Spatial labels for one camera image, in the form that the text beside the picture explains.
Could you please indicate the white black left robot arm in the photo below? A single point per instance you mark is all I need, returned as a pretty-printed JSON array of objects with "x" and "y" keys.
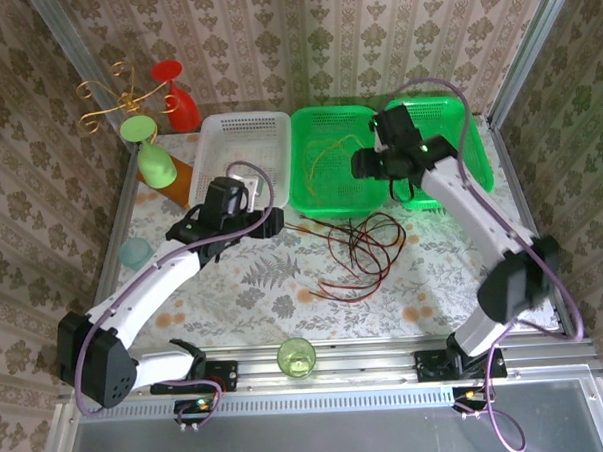
[{"x": 149, "y": 287}]

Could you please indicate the light green goblet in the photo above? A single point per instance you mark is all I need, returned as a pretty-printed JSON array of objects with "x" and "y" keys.
[{"x": 154, "y": 165}]

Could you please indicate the wide aluminium mounting rail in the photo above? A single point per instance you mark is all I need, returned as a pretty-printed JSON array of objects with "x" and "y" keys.
[{"x": 363, "y": 368}]

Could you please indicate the white plastic basket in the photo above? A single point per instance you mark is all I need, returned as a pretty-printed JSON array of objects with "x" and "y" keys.
[{"x": 247, "y": 138}]

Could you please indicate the floral tablecloth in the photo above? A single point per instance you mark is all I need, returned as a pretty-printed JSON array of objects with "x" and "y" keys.
[{"x": 265, "y": 307}]

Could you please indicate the aluminium table edge rail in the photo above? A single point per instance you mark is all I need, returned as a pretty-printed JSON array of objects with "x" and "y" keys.
[
  {"x": 523, "y": 201},
  {"x": 117, "y": 221}
]

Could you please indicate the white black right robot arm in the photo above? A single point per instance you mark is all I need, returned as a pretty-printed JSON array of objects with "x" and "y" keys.
[{"x": 476, "y": 213}]

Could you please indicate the green translucent cup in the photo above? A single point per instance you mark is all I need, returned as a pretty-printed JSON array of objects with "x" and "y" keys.
[{"x": 297, "y": 358}]

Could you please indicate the pale blue cup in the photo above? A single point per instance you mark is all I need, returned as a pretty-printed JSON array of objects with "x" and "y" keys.
[{"x": 135, "y": 253}]

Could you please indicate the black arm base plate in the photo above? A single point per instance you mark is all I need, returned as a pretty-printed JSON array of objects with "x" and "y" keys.
[
  {"x": 228, "y": 374},
  {"x": 428, "y": 365}
]

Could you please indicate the small connector board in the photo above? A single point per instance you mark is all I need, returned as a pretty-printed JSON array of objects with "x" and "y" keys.
[
  {"x": 189, "y": 406},
  {"x": 464, "y": 395}
]

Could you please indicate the grey metal panel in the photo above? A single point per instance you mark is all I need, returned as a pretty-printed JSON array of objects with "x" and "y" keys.
[{"x": 316, "y": 440}]

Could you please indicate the green plastic basket with label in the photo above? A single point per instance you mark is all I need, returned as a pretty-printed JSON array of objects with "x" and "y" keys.
[{"x": 479, "y": 178}]

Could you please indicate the orange brown block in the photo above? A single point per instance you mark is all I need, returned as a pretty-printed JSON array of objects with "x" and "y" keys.
[{"x": 179, "y": 186}]

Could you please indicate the red goblet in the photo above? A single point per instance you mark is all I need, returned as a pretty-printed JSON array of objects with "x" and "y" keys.
[{"x": 184, "y": 111}]

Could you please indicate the aluminium frame post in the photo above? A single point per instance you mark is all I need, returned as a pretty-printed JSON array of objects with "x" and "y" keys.
[
  {"x": 73, "y": 51},
  {"x": 529, "y": 46}
]

